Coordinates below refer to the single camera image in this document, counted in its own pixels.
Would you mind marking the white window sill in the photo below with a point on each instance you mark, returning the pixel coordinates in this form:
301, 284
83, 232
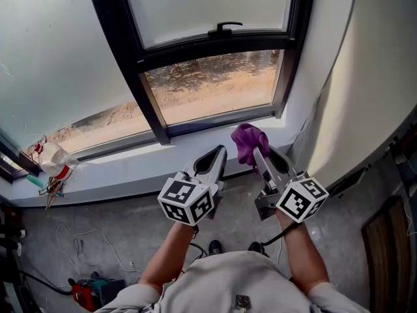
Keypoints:
130, 171

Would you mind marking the grey shirt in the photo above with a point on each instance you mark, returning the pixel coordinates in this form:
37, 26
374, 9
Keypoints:
221, 285

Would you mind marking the clear plastic bottle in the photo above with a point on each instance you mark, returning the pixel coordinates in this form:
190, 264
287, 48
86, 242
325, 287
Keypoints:
53, 160

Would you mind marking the bundle of wooden sticks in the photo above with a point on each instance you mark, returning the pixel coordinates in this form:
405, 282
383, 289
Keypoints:
52, 192

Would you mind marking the person's right forearm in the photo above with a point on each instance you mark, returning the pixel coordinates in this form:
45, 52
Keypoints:
303, 256

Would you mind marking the red power tool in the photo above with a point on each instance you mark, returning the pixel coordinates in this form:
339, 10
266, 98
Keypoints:
84, 295

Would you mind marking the brown wooden board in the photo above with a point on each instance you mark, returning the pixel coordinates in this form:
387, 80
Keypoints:
387, 256

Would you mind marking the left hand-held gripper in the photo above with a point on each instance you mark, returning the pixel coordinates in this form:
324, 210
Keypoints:
182, 201

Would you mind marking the person's left forearm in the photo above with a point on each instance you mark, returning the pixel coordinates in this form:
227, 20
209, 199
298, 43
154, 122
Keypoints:
166, 256

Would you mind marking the small clear window glass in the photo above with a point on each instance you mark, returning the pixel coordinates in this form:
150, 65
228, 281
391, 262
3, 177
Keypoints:
211, 90

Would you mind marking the black right shoe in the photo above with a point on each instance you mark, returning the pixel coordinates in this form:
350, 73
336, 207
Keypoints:
255, 247

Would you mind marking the purple cloth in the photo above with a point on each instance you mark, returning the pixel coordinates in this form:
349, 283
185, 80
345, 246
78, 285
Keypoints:
247, 142

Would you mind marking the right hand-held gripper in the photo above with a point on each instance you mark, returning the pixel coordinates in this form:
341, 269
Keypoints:
301, 201

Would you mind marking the glittery grey tag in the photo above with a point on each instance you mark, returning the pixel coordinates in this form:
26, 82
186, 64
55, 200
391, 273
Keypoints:
243, 302

